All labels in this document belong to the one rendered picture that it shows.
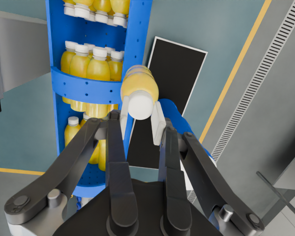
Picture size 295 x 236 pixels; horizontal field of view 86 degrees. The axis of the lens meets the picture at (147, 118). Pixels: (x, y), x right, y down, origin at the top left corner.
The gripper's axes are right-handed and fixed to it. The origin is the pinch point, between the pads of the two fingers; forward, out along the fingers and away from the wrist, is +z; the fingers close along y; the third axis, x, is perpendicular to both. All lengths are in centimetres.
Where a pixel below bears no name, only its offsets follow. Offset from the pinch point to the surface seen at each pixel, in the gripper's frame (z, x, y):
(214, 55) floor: 153, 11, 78
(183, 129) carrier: 74, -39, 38
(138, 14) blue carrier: 29.2, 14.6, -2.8
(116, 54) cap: 35.4, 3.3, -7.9
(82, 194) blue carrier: 24, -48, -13
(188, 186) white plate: 47, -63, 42
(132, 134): 134, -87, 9
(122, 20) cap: 35.6, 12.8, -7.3
